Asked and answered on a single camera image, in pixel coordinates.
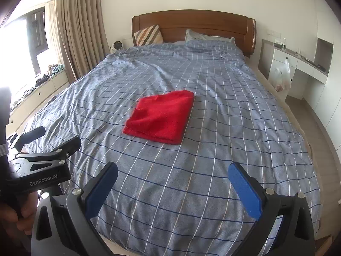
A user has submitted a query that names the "grey plaid duvet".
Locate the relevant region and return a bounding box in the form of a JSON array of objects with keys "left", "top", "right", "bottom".
[{"left": 25, "top": 40, "right": 321, "bottom": 255}]

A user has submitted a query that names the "beige curtain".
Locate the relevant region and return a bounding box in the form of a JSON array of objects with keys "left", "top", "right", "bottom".
[{"left": 55, "top": 0, "right": 110, "bottom": 83}]

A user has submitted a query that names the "white wardrobe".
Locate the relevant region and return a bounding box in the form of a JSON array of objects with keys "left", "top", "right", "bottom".
[{"left": 301, "top": 0, "right": 341, "bottom": 150}]

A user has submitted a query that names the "person's left hand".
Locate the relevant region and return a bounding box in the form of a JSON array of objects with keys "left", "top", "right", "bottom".
[{"left": 1, "top": 192, "right": 39, "bottom": 239}]

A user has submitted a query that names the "white plastic bag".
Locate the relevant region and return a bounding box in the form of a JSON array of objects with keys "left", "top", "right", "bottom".
[{"left": 269, "top": 57, "right": 291, "bottom": 93}]

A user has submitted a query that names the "small round bedside clock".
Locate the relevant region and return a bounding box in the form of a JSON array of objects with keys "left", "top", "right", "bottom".
[{"left": 110, "top": 41, "right": 124, "bottom": 53}]

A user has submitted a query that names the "window bench with clutter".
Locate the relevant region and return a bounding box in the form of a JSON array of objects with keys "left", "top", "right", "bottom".
[{"left": 6, "top": 71, "right": 69, "bottom": 136}]

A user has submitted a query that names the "striped cushion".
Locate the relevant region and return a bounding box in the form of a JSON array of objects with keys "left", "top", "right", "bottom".
[{"left": 134, "top": 24, "right": 163, "bottom": 46}]

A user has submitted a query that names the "white desk unit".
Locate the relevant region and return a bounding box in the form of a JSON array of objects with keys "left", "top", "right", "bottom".
[{"left": 258, "top": 39, "right": 327, "bottom": 100}]

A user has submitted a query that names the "red knit sweater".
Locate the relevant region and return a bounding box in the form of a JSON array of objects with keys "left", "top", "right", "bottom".
[{"left": 123, "top": 90, "right": 194, "bottom": 145}]

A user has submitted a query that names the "grey pillow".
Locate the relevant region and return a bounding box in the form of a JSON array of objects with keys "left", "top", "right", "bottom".
[{"left": 185, "top": 29, "right": 235, "bottom": 44}]

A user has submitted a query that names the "wooden headboard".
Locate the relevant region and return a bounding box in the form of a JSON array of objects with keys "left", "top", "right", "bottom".
[{"left": 132, "top": 9, "right": 257, "bottom": 57}]

